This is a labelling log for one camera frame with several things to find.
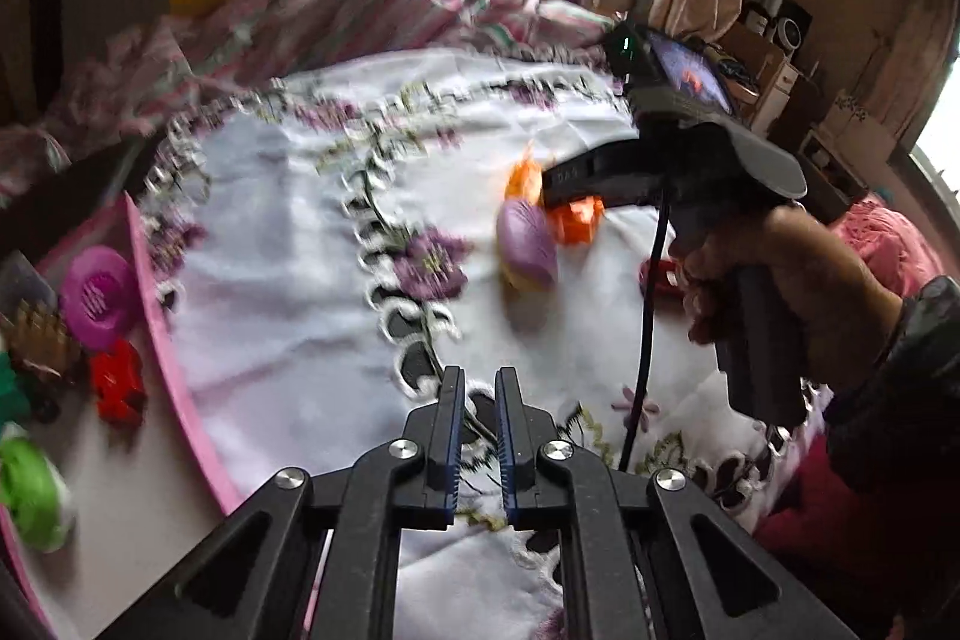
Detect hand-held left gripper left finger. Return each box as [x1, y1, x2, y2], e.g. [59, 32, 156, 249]
[97, 366, 466, 640]

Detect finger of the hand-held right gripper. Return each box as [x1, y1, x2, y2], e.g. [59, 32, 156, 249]
[540, 143, 668, 211]

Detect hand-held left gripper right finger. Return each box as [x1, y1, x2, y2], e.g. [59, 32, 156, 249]
[493, 366, 860, 640]

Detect orange cube block piece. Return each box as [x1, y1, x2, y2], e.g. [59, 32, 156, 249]
[547, 197, 607, 247]

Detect purple and orange toy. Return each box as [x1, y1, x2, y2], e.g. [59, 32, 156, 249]
[499, 141, 560, 295]

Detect purple embossed oval piece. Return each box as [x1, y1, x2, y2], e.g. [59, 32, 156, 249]
[495, 197, 560, 285]

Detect pink tray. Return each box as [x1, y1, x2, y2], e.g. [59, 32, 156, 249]
[0, 194, 245, 640]

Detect red puzzle piece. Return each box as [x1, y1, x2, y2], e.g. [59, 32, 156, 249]
[88, 338, 149, 423]

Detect purple funnel toy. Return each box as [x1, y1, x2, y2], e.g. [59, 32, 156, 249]
[60, 245, 140, 352]

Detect brown peg toy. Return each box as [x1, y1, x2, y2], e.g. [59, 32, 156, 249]
[0, 299, 83, 386]

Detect person's right forearm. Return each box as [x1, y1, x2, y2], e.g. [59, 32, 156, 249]
[821, 276, 960, 491]

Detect person's right hand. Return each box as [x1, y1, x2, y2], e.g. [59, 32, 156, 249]
[667, 205, 905, 390]

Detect red cylinder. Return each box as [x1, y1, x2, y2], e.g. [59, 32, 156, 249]
[637, 257, 695, 311]

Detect cluttered wooden shelf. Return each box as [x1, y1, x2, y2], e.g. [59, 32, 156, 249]
[720, 0, 901, 221]

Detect pink lace cloth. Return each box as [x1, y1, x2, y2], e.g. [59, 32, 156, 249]
[832, 197, 947, 298]

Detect white embroidered tablecloth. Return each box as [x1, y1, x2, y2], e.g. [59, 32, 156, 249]
[139, 47, 833, 640]

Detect pink striped blanket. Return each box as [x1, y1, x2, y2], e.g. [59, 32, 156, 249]
[0, 0, 623, 199]

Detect person's red clothing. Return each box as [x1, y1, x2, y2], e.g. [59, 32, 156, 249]
[750, 437, 960, 640]

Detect light green round toy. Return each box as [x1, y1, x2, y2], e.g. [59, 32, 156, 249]
[0, 434, 76, 551]

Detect dark green plastic piece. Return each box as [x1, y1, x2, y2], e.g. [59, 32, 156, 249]
[0, 351, 35, 420]

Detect black cable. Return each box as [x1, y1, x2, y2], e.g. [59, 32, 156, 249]
[616, 190, 672, 472]

